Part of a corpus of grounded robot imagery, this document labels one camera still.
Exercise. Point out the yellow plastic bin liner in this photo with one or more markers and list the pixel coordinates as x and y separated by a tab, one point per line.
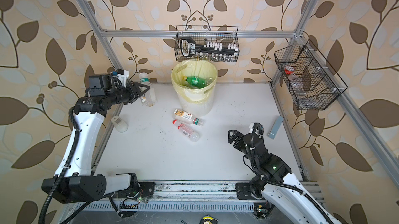
202	69

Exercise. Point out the grey blue rectangular block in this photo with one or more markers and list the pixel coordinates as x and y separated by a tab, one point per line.
275	128

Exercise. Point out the pink label clear bottle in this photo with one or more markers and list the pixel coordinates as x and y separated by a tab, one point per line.
186	130

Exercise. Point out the black wire basket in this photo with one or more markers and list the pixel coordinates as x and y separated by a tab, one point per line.
202	33
315	84

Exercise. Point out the yellow black tape measure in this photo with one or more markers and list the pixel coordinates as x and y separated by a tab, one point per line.
208	220

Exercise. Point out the orange label clear bottle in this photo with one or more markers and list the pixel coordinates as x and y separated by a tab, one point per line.
186	117

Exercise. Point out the white ribbed waste bin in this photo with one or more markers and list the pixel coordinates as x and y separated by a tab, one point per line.
198	110

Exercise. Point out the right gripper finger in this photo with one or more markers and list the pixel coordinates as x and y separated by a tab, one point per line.
240	146
234	136

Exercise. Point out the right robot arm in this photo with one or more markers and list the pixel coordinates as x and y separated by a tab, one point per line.
274	180

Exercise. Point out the black wire basket rear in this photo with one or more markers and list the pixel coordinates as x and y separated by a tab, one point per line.
202	33

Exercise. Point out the black socket set holder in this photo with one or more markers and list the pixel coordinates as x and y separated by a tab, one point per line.
190	48

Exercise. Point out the white cylinder at edge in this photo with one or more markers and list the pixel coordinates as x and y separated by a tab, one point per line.
119	124

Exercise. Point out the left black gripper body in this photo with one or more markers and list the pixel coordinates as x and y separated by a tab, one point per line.
121	95

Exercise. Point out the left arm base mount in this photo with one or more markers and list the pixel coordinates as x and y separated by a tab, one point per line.
145	189

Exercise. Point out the green label clear bottle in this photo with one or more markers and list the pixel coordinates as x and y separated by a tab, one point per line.
209	81

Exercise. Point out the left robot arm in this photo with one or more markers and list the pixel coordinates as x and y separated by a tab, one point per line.
73	181

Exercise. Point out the black wire basket right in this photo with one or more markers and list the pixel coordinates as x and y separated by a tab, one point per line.
315	84

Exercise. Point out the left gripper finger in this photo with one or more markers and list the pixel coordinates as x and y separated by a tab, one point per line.
139	87
145	98

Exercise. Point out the red capped jar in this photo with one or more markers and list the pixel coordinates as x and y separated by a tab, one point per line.
288	70

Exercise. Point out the green soda bottle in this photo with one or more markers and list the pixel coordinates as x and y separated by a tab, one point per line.
196	81

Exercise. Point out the green cap square bottle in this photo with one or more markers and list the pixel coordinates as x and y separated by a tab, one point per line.
144	79

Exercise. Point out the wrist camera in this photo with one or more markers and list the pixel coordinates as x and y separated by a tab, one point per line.
122	76
257	128

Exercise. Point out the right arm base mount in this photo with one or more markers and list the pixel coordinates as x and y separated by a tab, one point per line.
246	191

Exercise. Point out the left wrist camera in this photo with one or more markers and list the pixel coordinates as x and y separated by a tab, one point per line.
122	76

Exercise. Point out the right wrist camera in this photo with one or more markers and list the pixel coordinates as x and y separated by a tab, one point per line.
257	128

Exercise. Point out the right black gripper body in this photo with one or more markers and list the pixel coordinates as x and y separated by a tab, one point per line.
254	163

